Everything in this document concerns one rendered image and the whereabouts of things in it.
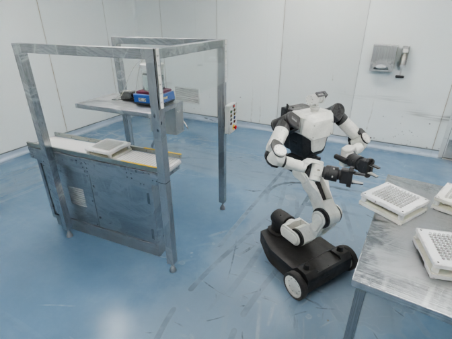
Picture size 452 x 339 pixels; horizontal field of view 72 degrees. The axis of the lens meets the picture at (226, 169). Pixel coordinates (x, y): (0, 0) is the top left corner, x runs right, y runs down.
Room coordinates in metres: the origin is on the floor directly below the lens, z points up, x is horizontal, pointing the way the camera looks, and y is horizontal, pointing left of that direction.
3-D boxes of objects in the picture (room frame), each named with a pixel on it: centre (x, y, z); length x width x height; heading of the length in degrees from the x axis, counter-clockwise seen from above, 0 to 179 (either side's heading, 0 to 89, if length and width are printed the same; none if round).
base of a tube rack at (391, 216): (1.45, -0.91, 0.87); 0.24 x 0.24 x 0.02; 32
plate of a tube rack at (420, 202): (1.45, -0.91, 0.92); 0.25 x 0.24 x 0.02; 122
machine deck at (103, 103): (2.15, 0.67, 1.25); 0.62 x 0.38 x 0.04; 67
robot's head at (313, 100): (1.98, -0.57, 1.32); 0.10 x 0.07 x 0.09; 122
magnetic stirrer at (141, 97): (2.12, 0.48, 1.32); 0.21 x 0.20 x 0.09; 157
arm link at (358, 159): (1.72, -0.83, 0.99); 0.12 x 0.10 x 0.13; 24
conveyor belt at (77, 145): (2.31, 1.01, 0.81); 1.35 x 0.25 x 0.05; 67
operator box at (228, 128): (2.78, -0.04, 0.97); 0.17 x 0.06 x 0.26; 157
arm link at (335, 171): (1.58, -0.66, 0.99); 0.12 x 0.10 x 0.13; 64
